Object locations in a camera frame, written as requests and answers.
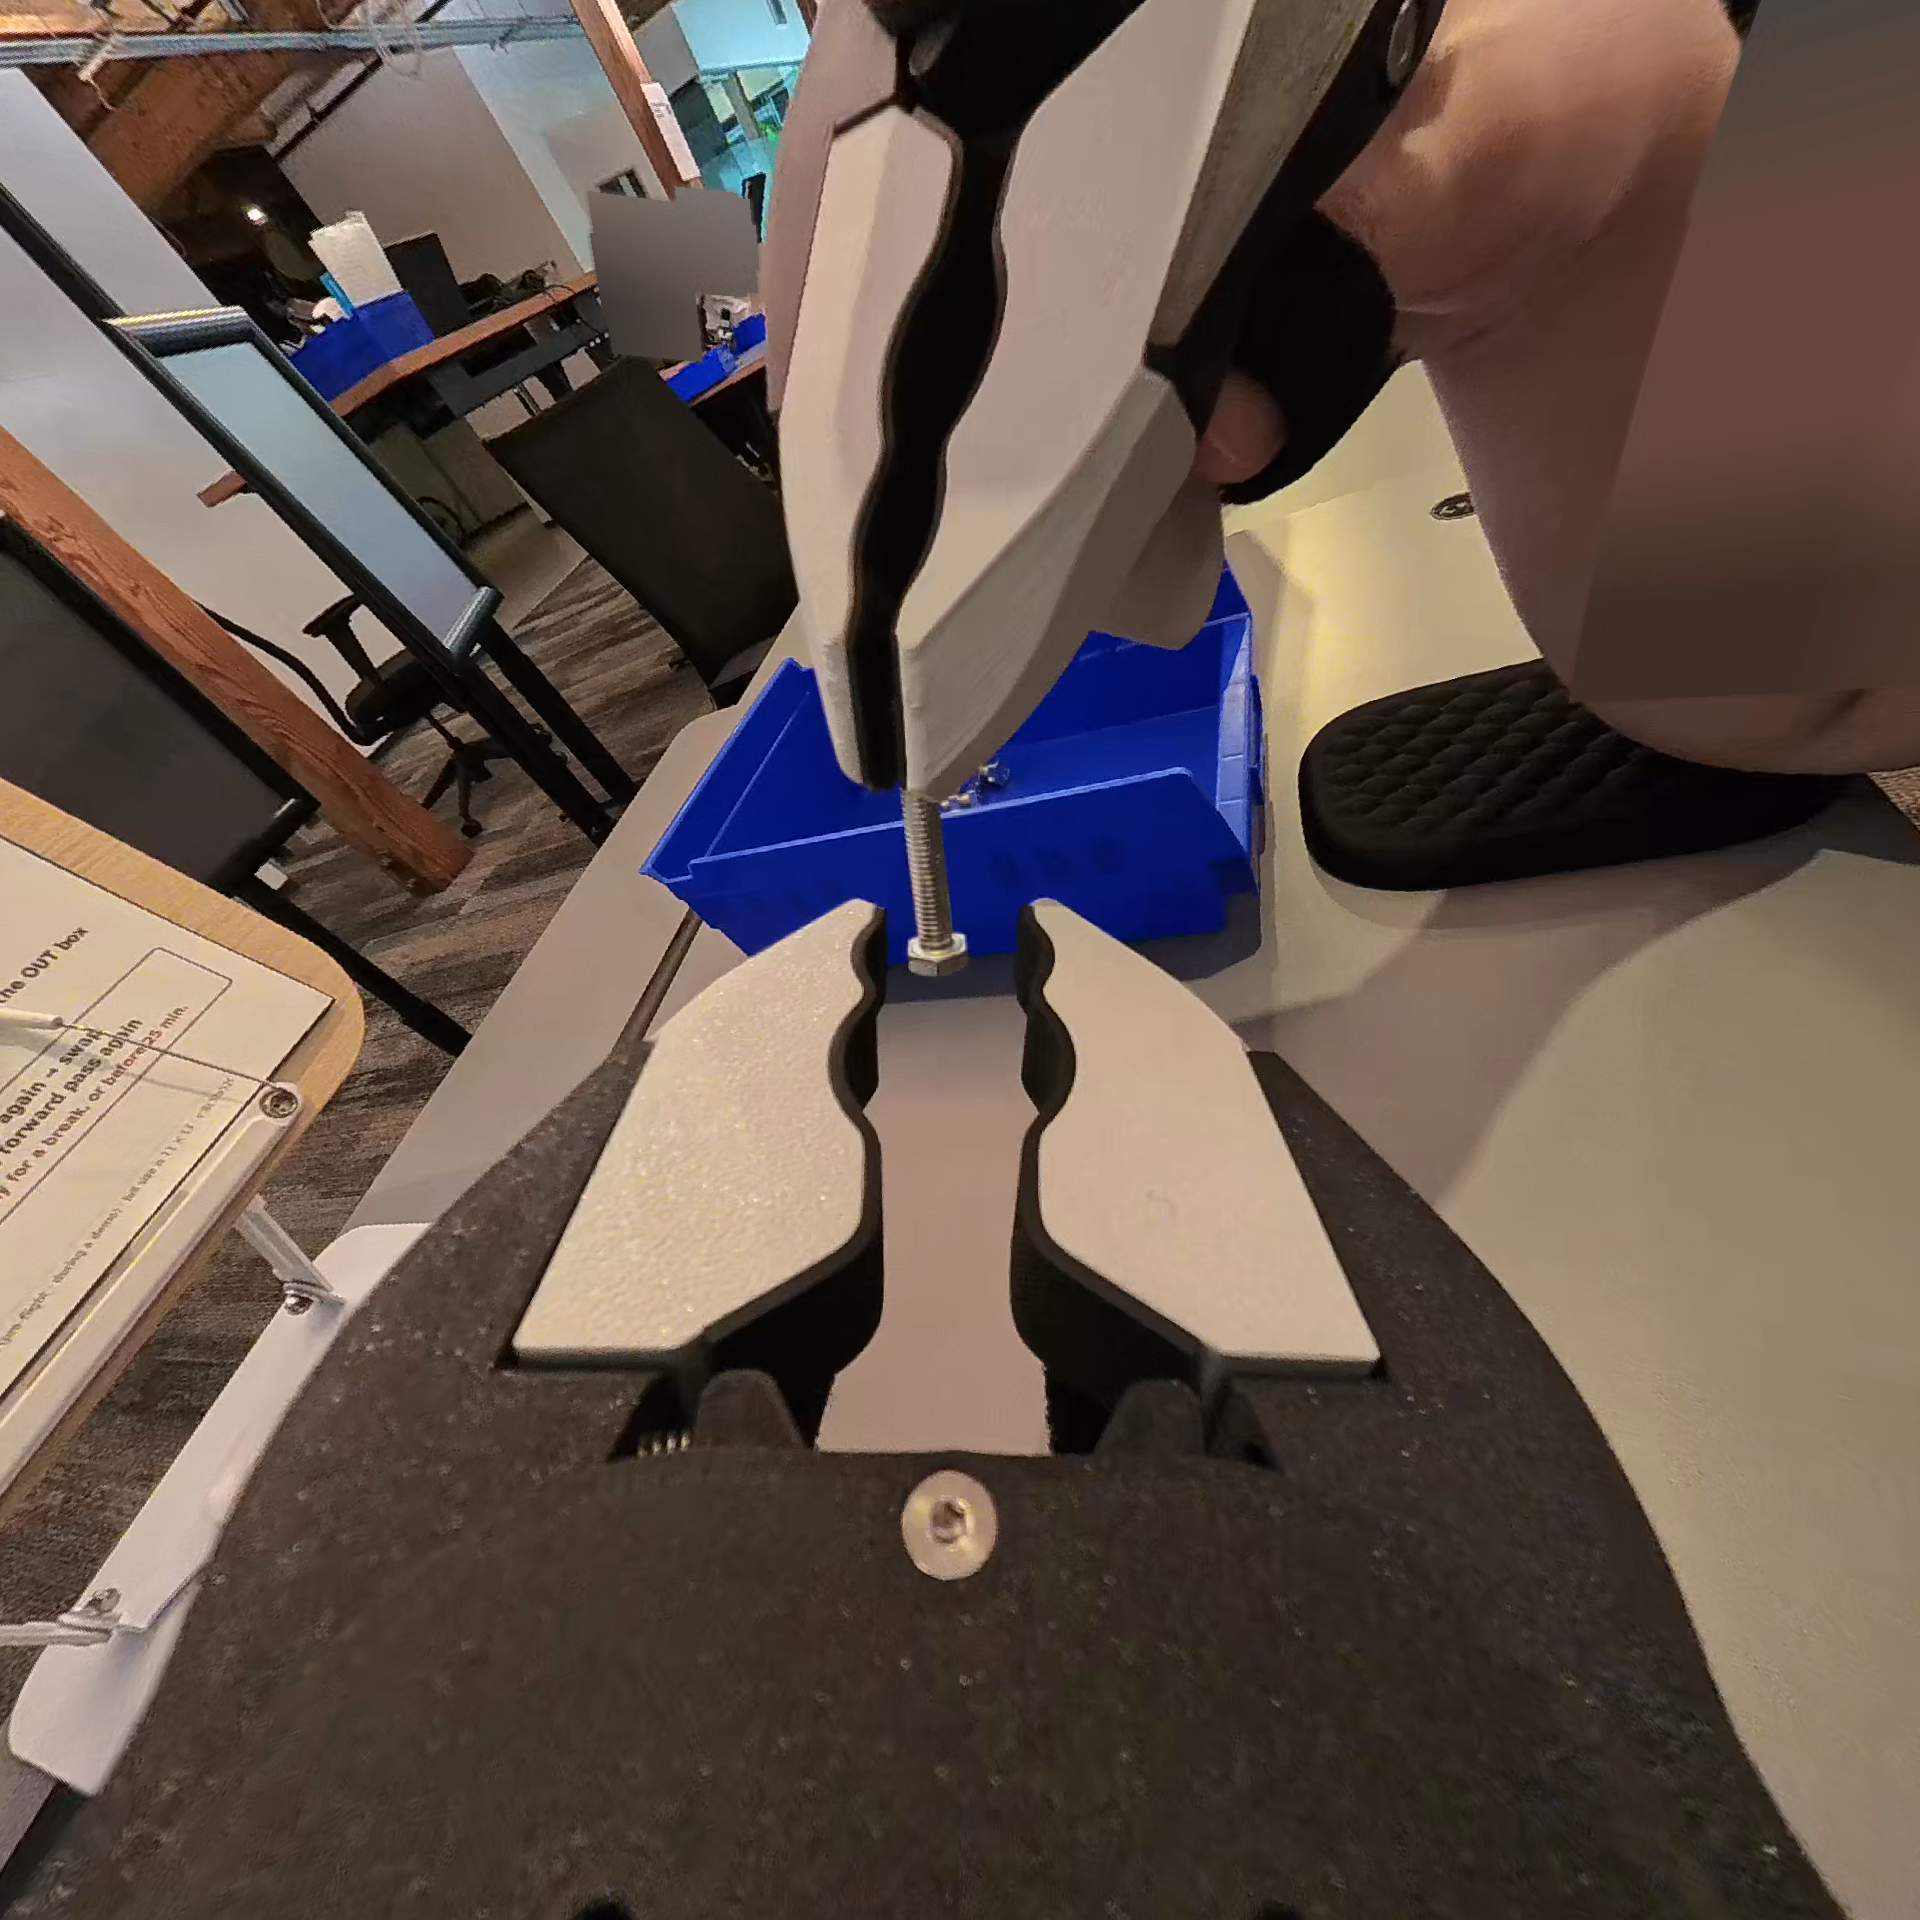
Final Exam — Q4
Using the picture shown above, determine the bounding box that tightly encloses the black framed display panel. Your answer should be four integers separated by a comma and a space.
0, 516, 474, 1059

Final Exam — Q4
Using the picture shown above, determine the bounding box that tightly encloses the person's right forearm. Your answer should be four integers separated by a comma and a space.
1559, 360, 1920, 780

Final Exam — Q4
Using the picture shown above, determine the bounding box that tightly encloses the printed instruction sheet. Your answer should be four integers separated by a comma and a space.
0, 832, 335, 1404

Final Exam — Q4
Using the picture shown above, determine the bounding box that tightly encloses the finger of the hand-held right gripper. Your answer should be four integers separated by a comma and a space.
895, 0, 1262, 801
760, 0, 1004, 794

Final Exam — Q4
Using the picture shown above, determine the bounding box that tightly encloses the wooden document stand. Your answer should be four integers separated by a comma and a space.
0, 780, 436, 1795

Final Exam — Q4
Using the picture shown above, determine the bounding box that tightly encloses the black box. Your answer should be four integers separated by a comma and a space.
381, 230, 474, 338

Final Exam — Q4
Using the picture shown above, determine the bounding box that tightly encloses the blue plastic parts bin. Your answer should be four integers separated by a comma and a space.
661, 310, 770, 405
285, 293, 436, 400
643, 562, 1268, 986

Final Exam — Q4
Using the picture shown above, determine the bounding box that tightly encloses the white packaging stack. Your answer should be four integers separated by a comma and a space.
306, 214, 399, 309

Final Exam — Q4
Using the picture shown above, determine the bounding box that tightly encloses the person's right hand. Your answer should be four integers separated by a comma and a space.
1198, 0, 1749, 489

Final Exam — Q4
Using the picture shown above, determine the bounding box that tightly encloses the black quilted wrist rest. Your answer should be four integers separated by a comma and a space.
1295, 660, 1854, 894

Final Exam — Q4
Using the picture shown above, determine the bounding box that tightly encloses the wooden top standing desk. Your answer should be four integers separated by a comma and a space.
202, 270, 618, 506

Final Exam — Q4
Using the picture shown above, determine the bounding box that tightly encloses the brown wooden post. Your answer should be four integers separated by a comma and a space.
0, 427, 479, 897

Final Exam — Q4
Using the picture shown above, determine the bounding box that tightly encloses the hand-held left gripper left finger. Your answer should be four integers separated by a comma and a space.
509, 901, 888, 1453

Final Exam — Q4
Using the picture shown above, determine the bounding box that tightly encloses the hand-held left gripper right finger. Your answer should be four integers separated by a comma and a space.
1013, 901, 1386, 1453

